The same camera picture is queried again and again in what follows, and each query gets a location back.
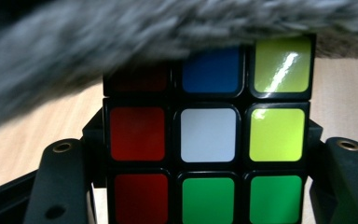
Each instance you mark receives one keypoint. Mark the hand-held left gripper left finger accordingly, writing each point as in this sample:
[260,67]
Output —
[59,186]

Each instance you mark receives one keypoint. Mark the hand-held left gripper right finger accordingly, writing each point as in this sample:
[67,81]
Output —
[348,186]

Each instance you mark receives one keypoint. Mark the multicoloured puzzle cube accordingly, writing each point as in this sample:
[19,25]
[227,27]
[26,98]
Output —
[208,135]

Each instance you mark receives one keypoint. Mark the grey fluffy cloth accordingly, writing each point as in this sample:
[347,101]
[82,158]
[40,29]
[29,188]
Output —
[105,37]

